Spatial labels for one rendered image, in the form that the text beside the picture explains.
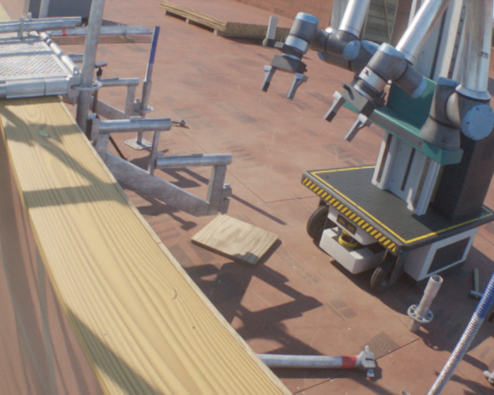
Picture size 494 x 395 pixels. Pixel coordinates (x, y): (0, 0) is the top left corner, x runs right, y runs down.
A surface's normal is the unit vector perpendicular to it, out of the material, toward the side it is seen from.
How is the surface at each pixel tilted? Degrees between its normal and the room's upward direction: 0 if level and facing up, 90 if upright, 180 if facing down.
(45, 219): 0
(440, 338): 0
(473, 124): 95
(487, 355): 0
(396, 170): 90
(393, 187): 90
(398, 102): 90
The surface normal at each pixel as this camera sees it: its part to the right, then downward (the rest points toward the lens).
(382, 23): 0.51, 0.45
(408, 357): 0.18, -0.89
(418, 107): -0.83, 0.09
